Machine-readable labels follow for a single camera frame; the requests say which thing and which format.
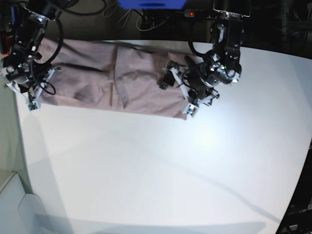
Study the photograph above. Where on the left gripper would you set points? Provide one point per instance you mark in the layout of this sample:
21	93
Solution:
192	79

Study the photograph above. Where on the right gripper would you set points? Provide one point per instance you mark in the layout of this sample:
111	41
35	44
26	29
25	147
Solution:
33	87

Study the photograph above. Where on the mauve t-shirt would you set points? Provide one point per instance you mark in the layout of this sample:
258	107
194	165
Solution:
107	76

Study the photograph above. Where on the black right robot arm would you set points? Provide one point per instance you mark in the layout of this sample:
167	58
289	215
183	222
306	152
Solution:
20	70

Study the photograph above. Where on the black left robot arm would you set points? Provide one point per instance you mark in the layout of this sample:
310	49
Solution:
221	64

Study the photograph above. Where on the red and blue clamp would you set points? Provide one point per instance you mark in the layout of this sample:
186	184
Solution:
8	23

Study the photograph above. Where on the black power strip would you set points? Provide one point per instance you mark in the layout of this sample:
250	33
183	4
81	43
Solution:
200	14

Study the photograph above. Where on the blue box overhead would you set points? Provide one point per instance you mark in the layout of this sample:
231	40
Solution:
151	4

